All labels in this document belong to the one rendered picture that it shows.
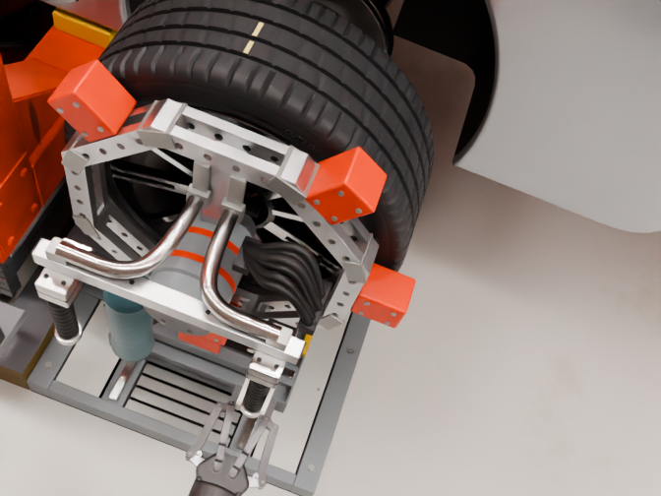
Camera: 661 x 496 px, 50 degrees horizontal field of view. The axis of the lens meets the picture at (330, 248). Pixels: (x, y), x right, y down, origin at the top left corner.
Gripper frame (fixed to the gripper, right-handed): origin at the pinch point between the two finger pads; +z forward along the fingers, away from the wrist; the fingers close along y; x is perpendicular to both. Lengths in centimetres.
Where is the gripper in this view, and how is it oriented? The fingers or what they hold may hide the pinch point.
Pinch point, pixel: (257, 392)
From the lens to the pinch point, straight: 117.8
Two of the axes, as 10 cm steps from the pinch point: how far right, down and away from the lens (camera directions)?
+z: 3.1, -7.9, 5.3
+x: 2.1, -4.9, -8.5
